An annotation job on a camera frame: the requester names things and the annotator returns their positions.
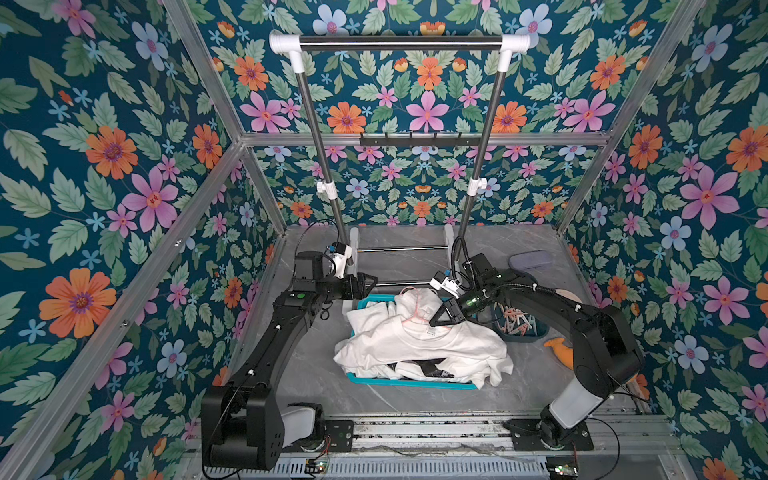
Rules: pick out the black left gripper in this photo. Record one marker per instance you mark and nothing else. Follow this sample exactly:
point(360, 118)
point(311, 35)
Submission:
point(358, 293)

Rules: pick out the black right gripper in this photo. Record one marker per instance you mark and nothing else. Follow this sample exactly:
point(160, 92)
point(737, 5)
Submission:
point(457, 300)

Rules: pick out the white printed t-shirt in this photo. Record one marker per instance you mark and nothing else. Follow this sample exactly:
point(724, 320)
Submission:
point(383, 346)

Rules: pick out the pink wire hanger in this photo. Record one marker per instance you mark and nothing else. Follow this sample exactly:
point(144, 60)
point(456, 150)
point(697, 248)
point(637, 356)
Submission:
point(417, 306)

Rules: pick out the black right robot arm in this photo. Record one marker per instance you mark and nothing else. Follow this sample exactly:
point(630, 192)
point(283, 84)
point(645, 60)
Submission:
point(606, 354)

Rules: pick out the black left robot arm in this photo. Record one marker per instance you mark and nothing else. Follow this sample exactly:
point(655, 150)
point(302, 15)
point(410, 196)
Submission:
point(242, 424)

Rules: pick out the teal clothespin tray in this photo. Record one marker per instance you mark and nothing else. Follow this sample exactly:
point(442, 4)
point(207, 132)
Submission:
point(515, 325)

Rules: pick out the teal laundry basket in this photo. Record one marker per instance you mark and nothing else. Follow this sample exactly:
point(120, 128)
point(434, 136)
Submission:
point(384, 298)

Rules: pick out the orange plush toy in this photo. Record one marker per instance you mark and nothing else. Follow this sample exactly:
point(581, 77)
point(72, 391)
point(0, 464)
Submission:
point(562, 352)

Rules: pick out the white steel clothes rack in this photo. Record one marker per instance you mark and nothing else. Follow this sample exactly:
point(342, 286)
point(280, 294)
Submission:
point(294, 46)

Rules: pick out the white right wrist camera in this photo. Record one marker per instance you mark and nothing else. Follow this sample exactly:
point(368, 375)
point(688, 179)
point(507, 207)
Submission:
point(445, 286)

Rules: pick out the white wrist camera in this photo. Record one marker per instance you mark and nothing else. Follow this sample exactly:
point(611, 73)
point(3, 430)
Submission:
point(445, 286)
point(341, 255)

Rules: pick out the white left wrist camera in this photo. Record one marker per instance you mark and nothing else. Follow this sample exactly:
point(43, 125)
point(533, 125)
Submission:
point(341, 255)

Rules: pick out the black wall hook rail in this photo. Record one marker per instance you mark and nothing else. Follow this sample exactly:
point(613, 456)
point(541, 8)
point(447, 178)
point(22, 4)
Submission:
point(420, 140)

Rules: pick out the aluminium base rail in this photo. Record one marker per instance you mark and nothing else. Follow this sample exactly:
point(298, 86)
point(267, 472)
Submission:
point(476, 445)

